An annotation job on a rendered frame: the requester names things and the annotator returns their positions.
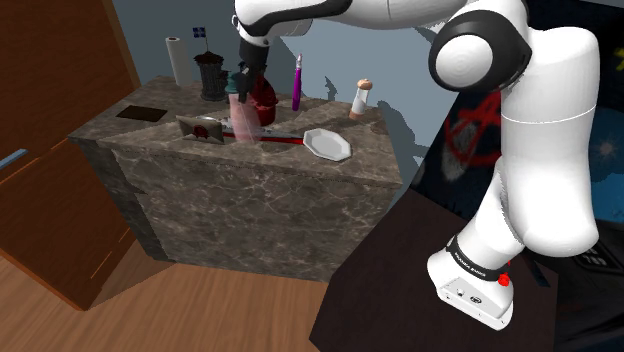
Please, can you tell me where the dark patterned robot stand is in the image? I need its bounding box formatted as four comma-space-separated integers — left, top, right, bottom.
308, 0, 624, 352

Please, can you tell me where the red handled knife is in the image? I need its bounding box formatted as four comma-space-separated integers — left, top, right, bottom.
197, 115, 306, 146

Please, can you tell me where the brown wooden cabinet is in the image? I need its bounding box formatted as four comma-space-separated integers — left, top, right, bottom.
0, 0, 144, 312

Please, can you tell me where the white octagonal plate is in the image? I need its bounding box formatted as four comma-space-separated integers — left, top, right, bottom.
302, 128, 353, 163

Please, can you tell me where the black basket with small flag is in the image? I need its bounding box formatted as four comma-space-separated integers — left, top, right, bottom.
191, 26, 230, 103

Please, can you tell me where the brown marble counter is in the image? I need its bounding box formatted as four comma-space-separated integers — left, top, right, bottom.
67, 75, 404, 284

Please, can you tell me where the grey envelope with red seal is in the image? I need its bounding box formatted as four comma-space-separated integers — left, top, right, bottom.
175, 114, 226, 145

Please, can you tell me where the white brown pepper mill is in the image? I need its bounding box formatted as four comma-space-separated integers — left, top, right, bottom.
348, 78, 374, 122

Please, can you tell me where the purple pen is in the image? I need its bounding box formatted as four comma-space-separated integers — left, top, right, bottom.
291, 53, 304, 112

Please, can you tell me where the white paper towel roll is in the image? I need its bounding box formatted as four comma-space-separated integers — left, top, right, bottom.
164, 35, 195, 88

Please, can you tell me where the pink spray bottle teal top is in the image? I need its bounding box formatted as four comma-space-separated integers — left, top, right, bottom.
225, 70, 261, 145

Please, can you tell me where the black flat square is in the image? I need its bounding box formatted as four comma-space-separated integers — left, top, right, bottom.
115, 105, 169, 124

